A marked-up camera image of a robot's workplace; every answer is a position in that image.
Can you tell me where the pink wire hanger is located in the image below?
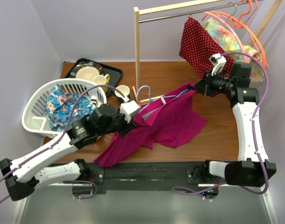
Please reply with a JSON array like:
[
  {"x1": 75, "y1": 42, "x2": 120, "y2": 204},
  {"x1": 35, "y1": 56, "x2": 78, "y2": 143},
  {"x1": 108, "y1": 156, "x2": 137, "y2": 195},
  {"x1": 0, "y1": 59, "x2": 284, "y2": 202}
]
[{"x1": 237, "y1": 0, "x2": 267, "y2": 67}]

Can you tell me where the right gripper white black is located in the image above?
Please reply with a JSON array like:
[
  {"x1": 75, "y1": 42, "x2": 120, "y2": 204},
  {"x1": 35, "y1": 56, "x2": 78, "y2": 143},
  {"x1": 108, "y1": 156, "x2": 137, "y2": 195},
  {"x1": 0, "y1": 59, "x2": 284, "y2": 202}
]
[{"x1": 193, "y1": 69, "x2": 235, "y2": 96}]

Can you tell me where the blue floral cloth in basket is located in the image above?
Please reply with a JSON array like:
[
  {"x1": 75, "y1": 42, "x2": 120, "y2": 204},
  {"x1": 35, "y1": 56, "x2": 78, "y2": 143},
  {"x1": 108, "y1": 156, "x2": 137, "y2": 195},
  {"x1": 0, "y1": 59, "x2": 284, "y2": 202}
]
[{"x1": 45, "y1": 84, "x2": 96, "y2": 132}]

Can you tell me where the black mug cream inside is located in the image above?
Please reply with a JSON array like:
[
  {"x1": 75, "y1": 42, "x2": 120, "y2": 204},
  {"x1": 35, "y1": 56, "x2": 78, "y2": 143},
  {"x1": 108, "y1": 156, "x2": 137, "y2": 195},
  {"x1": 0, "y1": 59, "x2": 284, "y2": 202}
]
[{"x1": 112, "y1": 85, "x2": 131, "y2": 104}]

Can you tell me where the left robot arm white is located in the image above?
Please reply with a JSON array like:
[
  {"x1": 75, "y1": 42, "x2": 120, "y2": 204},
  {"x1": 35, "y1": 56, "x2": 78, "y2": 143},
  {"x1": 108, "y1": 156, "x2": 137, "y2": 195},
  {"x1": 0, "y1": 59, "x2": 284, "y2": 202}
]
[{"x1": 0, "y1": 101, "x2": 140, "y2": 201}]

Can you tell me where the white laundry basket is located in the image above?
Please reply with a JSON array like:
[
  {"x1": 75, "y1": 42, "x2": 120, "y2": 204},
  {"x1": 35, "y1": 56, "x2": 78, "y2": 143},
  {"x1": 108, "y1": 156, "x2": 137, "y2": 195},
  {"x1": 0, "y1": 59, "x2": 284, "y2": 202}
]
[{"x1": 21, "y1": 78, "x2": 107, "y2": 138}]

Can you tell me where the black tray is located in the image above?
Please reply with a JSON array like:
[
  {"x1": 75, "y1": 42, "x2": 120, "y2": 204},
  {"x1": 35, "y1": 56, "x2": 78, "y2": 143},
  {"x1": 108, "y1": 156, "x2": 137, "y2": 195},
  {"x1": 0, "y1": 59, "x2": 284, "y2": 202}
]
[{"x1": 63, "y1": 58, "x2": 123, "y2": 86}]

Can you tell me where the orange plastic hanger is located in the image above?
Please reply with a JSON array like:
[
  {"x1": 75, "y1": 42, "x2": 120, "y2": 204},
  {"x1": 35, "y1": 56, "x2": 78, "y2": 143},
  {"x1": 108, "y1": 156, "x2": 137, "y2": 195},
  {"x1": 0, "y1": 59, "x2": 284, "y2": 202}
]
[{"x1": 202, "y1": 0, "x2": 268, "y2": 67}]

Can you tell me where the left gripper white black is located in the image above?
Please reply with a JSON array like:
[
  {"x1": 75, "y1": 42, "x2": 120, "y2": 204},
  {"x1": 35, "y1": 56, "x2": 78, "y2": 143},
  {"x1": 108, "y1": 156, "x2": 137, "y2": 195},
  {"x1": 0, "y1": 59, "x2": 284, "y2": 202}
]
[{"x1": 97, "y1": 107, "x2": 137, "y2": 138}]

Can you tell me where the blue wire hanger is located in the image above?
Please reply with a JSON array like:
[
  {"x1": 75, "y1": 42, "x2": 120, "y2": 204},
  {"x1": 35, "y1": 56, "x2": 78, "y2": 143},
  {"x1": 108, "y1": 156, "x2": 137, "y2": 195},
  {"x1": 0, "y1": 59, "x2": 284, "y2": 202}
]
[{"x1": 135, "y1": 85, "x2": 192, "y2": 105}]

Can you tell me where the yellow mug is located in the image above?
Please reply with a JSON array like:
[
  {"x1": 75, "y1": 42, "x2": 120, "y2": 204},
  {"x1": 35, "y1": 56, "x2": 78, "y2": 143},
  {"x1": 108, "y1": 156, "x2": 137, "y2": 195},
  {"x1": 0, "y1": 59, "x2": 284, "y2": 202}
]
[{"x1": 92, "y1": 74, "x2": 110, "y2": 85}]

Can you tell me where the wooden clothes rack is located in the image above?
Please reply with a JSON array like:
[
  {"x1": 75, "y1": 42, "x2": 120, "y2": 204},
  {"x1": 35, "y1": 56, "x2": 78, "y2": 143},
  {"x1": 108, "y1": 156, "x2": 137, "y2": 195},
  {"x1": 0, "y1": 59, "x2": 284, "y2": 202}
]
[{"x1": 132, "y1": 0, "x2": 285, "y2": 107}]

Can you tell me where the cream plate black rim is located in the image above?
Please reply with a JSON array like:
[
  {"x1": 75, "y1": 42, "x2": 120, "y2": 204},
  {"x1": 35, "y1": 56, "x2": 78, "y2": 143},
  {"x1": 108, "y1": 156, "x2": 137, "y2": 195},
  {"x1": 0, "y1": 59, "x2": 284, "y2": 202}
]
[{"x1": 70, "y1": 61, "x2": 104, "y2": 81}]

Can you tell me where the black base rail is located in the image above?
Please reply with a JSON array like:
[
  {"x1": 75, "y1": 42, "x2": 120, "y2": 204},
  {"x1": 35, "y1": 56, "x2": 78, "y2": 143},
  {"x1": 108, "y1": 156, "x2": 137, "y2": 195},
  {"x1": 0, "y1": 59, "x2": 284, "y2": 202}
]
[{"x1": 87, "y1": 161, "x2": 225, "y2": 194}]

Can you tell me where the magenta cloth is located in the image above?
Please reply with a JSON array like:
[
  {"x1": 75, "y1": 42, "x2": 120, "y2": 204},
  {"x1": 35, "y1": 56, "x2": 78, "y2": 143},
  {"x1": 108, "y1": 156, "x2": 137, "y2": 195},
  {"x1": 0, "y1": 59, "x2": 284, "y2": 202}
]
[{"x1": 94, "y1": 83, "x2": 207, "y2": 168}]

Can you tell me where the floral pastel skirt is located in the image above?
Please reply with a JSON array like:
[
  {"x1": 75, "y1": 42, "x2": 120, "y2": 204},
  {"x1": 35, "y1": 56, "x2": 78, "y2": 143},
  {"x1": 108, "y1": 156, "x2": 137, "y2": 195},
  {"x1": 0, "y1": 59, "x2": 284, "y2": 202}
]
[{"x1": 202, "y1": 16, "x2": 264, "y2": 82}]

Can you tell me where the red polka dot skirt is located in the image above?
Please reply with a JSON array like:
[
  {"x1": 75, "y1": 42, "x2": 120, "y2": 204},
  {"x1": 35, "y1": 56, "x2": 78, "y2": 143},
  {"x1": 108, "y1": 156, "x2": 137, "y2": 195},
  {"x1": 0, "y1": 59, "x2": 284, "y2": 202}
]
[{"x1": 179, "y1": 17, "x2": 236, "y2": 98}]

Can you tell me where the pink plastic hanger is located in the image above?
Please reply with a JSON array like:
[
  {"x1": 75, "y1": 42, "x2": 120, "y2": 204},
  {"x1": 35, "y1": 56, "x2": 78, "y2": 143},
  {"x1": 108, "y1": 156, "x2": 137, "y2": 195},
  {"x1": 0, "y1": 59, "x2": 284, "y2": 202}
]
[{"x1": 187, "y1": 2, "x2": 247, "y2": 62}]

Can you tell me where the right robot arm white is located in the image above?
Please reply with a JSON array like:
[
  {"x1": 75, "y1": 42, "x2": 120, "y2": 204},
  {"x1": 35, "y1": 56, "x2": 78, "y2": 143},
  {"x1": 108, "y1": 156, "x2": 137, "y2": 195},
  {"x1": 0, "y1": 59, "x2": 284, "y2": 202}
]
[{"x1": 194, "y1": 53, "x2": 277, "y2": 190}]

